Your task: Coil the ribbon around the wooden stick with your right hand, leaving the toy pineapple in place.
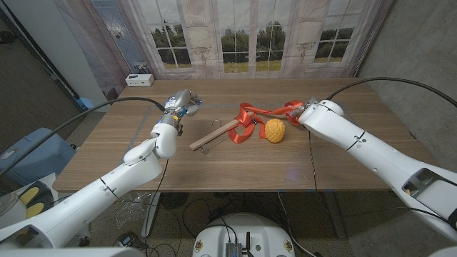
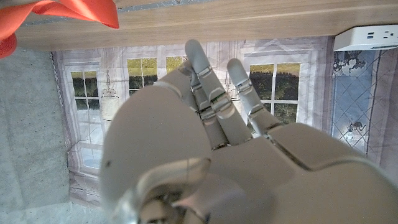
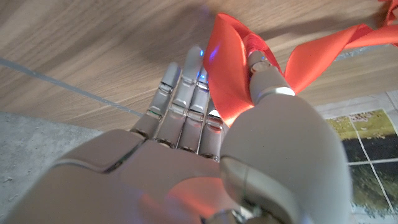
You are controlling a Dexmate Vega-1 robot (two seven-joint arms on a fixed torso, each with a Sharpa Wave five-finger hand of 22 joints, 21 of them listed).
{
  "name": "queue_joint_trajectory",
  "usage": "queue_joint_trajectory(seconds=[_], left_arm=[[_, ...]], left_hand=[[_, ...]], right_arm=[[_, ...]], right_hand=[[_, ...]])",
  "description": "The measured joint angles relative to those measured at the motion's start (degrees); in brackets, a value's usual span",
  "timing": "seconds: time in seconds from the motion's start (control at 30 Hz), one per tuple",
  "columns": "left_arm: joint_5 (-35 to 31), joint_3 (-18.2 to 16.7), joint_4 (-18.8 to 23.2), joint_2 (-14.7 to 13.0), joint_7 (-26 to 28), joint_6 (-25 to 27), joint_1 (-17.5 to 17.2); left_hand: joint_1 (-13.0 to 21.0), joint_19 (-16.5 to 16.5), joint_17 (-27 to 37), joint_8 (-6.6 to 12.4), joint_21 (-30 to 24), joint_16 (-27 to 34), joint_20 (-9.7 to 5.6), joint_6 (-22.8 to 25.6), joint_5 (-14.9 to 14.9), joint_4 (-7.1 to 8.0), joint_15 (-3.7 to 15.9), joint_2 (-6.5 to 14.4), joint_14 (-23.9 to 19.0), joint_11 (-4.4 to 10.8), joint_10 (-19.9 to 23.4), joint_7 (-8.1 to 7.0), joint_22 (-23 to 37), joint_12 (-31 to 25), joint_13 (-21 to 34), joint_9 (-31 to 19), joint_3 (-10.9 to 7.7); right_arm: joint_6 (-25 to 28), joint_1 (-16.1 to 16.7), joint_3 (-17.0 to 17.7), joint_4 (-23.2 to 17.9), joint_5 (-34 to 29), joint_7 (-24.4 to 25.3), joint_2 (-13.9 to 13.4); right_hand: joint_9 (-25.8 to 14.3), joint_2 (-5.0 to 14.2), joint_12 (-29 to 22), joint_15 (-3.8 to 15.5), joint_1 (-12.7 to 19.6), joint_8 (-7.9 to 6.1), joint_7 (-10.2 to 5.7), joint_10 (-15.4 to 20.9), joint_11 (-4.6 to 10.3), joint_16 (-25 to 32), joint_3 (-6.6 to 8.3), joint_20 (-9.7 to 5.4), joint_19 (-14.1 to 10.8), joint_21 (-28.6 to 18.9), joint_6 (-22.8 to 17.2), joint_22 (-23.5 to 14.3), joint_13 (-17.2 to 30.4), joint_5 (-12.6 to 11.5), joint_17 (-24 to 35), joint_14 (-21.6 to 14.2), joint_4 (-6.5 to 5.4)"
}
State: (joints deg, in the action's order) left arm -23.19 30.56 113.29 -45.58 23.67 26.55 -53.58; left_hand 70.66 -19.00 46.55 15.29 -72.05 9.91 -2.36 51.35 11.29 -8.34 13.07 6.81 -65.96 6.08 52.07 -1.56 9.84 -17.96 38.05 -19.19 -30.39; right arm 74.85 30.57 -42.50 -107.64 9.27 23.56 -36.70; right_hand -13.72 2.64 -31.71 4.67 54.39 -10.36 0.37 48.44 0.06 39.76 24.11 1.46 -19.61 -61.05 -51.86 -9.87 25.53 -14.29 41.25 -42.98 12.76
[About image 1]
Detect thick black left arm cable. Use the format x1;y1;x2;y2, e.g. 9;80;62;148
0;96;167;178

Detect printed window backdrop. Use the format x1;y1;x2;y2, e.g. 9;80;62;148
53;0;396;101

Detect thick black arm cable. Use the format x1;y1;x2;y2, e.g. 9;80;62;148
326;76;457;108
0;96;167;178

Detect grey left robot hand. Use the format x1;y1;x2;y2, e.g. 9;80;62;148
162;89;203;118

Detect white table leg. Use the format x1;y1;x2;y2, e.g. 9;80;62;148
141;192;161;239

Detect clear plastic bag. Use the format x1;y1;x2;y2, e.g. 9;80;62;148
116;192;153;229

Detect white power box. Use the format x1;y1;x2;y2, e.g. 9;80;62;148
125;74;155;88

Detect grey electronics box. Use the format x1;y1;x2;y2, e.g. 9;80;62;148
225;242;243;257

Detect yellow toy pineapple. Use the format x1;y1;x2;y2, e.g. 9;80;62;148
264;118;286;143

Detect orange ribbon with roll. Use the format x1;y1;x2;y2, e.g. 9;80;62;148
228;99;304;144

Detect small black floor device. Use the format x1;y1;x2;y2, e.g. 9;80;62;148
117;231;149;250

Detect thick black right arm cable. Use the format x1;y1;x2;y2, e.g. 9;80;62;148
326;76;457;108

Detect blue plastic bin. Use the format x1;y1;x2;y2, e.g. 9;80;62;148
0;127;77;186

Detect white equipment stand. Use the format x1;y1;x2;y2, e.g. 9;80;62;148
64;223;92;248

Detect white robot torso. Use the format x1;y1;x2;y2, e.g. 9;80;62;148
192;213;296;257

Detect black and yellow device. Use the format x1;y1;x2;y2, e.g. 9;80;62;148
17;180;54;219

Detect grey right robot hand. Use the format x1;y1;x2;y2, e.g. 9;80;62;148
288;99;318;119

